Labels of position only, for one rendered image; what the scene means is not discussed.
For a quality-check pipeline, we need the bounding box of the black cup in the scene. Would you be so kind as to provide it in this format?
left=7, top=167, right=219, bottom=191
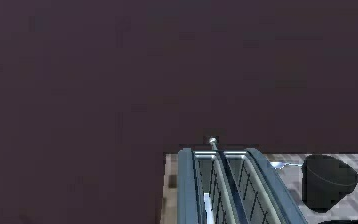
left=301, top=154, right=358, bottom=213

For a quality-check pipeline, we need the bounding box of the grey metal toaster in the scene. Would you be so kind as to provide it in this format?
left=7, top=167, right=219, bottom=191
left=176, top=136, right=309, bottom=224

